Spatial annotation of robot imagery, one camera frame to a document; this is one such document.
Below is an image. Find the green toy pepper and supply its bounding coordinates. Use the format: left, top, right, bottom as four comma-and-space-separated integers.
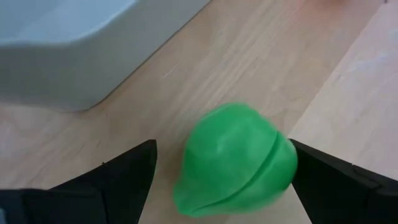
173, 102, 299, 218

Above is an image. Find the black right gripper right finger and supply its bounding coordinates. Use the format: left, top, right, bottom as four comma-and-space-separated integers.
289, 139, 398, 224

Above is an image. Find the pale grey plastic tupperware container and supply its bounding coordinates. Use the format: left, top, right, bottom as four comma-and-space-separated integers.
0, 0, 212, 112

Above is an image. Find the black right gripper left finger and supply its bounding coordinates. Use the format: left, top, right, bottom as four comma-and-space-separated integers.
0, 139, 158, 224

